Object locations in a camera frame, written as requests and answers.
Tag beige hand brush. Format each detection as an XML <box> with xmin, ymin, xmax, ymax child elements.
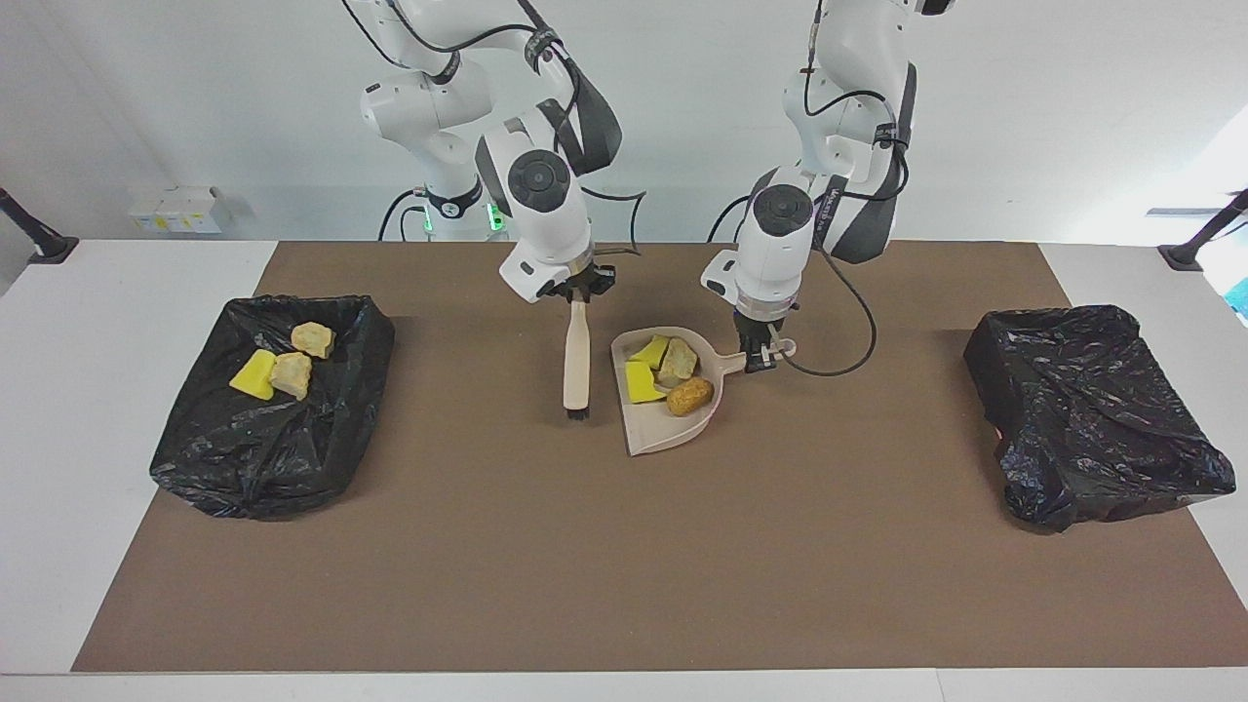
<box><xmin>563</xmin><ymin>300</ymin><xmax>594</xmax><ymax>421</ymax></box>

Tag orange fried croquette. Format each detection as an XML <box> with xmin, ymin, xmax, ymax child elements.
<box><xmin>666</xmin><ymin>376</ymin><xmax>716</xmax><ymax>417</ymax></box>

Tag pale yellow sponge chunk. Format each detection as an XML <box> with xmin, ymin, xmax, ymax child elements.
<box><xmin>657</xmin><ymin>337</ymin><xmax>699</xmax><ymax>389</ymax></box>

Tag yellow notched sponge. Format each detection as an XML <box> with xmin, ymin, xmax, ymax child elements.
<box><xmin>625</xmin><ymin>361</ymin><xmax>668</xmax><ymax>405</ymax></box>

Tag beige plastic dustpan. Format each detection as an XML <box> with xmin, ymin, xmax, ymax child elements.
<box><xmin>610</xmin><ymin>326</ymin><xmax>798</xmax><ymax>457</ymax></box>

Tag green yellow scouring sponge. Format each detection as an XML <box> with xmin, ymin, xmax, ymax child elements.
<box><xmin>228</xmin><ymin>348</ymin><xmax>278</xmax><ymax>402</ymax></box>

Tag black trash bag bin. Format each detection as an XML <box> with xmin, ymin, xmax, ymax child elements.
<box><xmin>963</xmin><ymin>305</ymin><xmax>1237</xmax><ymax>533</ymax></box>
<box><xmin>149</xmin><ymin>295</ymin><xmax>397</xmax><ymax>520</ymax></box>

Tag brown table mat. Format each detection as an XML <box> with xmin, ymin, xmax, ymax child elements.
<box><xmin>73</xmin><ymin>241</ymin><xmax>1248</xmax><ymax>672</ymax></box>

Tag white cardboard boxes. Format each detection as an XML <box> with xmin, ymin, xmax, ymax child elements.
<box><xmin>129</xmin><ymin>186</ymin><xmax>230</xmax><ymax>235</ymax></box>

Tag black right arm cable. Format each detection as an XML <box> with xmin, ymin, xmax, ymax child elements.
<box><xmin>341</xmin><ymin>0</ymin><xmax>647</xmax><ymax>259</ymax></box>

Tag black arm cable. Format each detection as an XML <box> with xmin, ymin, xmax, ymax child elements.
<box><xmin>780</xmin><ymin>0</ymin><xmax>913</xmax><ymax>378</ymax></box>
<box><xmin>341</xmin><ymin>0</ymin><xmax>647</xmax><ymax>259</ymax></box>

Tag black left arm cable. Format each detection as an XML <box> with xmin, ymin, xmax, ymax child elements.
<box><xmin>780</xmin><ymin>0</ymin><xmax>913</xmax><ymax>378</ymax></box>

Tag black base power cable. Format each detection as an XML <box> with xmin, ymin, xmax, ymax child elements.
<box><xmin>707</xmin><ymin>195</ymin><xmax>752</xmax><ymax>242</ymax></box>
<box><xmin>378</xmin><ymin>188</ymin><xmax>430</xmax><ymax>242</ymax></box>

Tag black camera stand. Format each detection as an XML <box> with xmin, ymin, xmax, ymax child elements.
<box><xmin>1158</xmin><ymin>188</ymin><xmax>1248</xmax><ymax>272</ymax></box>
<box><xmin>0</xmin><ymin>187</ymin><xmax>79</xmax><ymax>265</ymax></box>

